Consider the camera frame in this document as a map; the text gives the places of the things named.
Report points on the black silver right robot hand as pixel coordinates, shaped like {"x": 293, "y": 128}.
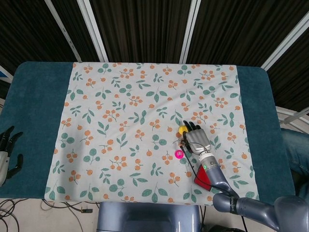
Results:
{"x": 196, "y": 140}

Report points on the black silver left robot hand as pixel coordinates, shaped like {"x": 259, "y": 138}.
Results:
{"x": 3, "y": 159}

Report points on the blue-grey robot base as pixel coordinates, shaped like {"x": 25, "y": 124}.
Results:
{"x": 148, "y": 217}

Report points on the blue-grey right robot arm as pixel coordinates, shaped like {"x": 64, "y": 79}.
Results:
{"x": 231, "y": 195}

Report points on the red ink pad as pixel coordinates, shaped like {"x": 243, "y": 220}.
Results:
{"x": 202, "y": 180}

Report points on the teal table cover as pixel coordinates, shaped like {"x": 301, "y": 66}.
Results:
{"x": 36, "y": 120}

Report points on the floral print cloth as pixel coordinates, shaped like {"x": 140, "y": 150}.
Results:
{"x": 135, "y": 125}

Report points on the small green connector board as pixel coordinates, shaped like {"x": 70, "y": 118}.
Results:
{"x": 87, "y": 211}

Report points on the blue jeans leg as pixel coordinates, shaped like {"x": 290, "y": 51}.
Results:
{"x": 298, "y": 154}

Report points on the white frame beam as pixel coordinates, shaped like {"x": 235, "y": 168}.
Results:
{"x": 286, "y": 42}
{"x": 293, "y": 117}
{"x": 190, "y": 30}
{"x": 64, "y": 30}
{"x": 93, "y": 30}

